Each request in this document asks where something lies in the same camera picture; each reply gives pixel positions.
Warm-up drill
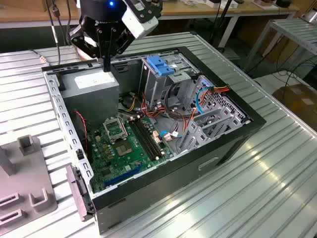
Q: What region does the grey metal drive cage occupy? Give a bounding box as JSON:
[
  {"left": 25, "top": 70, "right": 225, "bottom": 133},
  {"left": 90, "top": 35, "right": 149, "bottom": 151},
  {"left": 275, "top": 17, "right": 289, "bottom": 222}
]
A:
[{"left": 138, "top": 53, "right": 199, "bottom": 107}]

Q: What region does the metal socket cover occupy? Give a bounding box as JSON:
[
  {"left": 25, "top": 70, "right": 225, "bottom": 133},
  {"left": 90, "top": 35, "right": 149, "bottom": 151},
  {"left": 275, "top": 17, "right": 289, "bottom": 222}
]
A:
[{"left": 102, "top": 117, "right": 128, "bottom": 143}]

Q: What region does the blue expansion slot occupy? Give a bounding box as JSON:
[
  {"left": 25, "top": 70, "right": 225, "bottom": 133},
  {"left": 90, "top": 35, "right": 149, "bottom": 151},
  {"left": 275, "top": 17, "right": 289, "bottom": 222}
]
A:
[{"left": 104, "top": 162, "right": 144, "bottom": 188}]

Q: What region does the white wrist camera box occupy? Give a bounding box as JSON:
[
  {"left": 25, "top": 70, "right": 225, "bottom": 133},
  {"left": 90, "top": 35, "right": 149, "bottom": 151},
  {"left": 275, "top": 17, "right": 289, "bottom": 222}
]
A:
[{"left": 120, "top": 0, "right": 159, "bottom": 40}]

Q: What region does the metal slat side table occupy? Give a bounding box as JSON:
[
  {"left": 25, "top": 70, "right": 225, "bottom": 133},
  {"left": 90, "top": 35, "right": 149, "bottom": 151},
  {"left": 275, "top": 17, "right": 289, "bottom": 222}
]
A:
[{"left": 244, "top": 18, "right": 317, "bottom": 72}]

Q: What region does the black open PC case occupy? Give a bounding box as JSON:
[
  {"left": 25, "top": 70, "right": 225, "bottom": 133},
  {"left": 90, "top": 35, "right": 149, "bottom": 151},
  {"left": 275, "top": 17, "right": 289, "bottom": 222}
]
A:
[{"left": 41, "top": 46, "right": 267, "bottom": 236}]

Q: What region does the red black twisted wire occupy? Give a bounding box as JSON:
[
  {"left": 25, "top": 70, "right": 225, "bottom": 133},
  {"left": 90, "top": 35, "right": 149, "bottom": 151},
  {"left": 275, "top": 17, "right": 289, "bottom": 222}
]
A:
[{"left": 73, "top": 110, "right": 89, "bottom": 152}]

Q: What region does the brown cardboard box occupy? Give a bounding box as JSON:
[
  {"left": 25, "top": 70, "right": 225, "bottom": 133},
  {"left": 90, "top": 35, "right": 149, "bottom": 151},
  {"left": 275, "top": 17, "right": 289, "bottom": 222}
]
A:
[{"left": 272, "top": 84, "right": 317, "bottom": 119}]

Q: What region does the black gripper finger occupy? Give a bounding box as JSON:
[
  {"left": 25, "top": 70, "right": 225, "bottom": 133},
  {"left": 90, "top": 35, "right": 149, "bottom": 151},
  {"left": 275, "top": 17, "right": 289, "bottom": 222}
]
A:
[
  {"left": 106, "top": 26, "right": 136, "bottom": 72},
  {"left": 70, "top": 24, "right": 107, "bottom": 72}
]

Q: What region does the thick black cable bundle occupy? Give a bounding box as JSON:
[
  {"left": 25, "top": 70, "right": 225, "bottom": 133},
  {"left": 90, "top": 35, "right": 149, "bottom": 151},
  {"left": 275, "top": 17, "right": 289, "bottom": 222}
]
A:
[{"left": 165, "top": 83, "right": 189, "bottom": 118}]

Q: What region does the multicolour disk power wire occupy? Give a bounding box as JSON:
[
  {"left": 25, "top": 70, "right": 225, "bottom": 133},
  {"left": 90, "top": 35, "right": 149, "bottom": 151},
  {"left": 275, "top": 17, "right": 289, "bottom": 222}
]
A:
[{"left": 208, "top": 85, "right": 231, "bottom": 97}]

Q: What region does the yellow black wire bundle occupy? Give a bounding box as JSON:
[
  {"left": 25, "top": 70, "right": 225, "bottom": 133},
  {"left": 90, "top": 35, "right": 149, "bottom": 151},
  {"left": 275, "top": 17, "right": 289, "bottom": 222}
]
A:
[{"left": 125, "top": 95, "right": 139, "bottom": 112}]

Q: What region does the black hanging cable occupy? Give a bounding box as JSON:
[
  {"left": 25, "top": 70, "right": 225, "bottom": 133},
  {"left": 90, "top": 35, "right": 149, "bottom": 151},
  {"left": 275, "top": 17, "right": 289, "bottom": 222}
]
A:
[{"left": 47, "top": 0, "right": 62, "bottom": 67}]

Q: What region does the CPU socket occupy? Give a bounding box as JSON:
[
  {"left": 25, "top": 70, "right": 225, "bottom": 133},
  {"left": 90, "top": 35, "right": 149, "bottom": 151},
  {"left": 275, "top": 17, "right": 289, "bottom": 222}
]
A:
[{"left": 114, "top": 140, "right": 134, "bottom": 157}]

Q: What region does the grey parts rack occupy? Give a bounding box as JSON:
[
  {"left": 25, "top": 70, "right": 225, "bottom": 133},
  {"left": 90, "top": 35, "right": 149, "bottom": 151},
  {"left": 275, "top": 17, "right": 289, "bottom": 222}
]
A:
[{"left": 0, "top": 135, "right": 59, "bottom": 230}]

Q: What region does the small white box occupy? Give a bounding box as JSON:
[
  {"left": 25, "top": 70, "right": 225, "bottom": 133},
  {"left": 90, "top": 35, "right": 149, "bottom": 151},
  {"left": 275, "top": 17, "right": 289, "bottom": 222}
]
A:
[{"left": 207, "top": 0, "right": 239, "bottom": 9}]

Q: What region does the green motherboard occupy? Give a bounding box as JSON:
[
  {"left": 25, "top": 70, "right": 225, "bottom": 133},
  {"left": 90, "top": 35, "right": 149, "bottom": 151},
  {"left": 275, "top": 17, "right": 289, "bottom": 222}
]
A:
[{"left": 86, "top": 115, "right": 174, "bottom": 193}]

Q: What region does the black RAM slot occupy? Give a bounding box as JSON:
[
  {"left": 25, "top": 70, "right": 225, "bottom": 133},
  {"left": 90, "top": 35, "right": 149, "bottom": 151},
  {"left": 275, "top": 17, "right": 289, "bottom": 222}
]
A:
[
  {"left": 139, "top": 118, "right": 166, "bottom": 156},
  {"left": 135, "top": 119, "right": 162, "bottom": 158},
  {"left": 128, "top": 120, "right": 156, "bottom": 161},
  {"left": 132, "top": 119, "right": 159, "bottom": 160}
]

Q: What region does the grey plastic case handle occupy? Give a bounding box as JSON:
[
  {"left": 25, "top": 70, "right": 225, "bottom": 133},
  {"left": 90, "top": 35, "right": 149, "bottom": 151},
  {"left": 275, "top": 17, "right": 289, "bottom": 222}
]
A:
[{"left": 65, "top": 165, "right": 96, "bottom": 222}]

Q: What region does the blue plastic drive latch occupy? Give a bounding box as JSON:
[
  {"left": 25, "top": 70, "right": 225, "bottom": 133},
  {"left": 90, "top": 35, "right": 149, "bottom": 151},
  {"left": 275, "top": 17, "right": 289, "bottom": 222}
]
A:
[{"left": 146, "top": 56, "right": 175, "bottom": 77}]

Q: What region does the grey power supply unit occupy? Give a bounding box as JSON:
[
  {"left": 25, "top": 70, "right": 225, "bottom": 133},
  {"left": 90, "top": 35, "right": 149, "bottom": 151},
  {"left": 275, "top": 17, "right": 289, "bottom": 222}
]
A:
[{"left": 59, "top": 70, "right": 121, "bottom": 127}]

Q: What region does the red orange wire bundle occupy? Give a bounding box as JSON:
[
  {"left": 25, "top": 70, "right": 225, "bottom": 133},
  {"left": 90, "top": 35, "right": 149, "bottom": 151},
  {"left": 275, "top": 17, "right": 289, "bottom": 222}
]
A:
[{"left": 140, "top": 91, "right": 199, "bottom": 139}]

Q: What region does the black stand pole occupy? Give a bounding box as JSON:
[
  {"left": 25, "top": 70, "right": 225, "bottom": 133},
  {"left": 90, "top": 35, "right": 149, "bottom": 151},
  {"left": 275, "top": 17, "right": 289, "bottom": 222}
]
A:
[{"left": 210, "top": 0, "right": 235, "bottom": 54}]

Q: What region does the metal disk bay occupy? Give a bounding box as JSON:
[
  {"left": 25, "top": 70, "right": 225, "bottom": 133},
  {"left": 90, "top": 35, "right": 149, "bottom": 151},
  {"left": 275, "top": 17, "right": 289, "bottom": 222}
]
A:
[{"left": 177, "top": 74, "right": 251, "bottom": 154}]

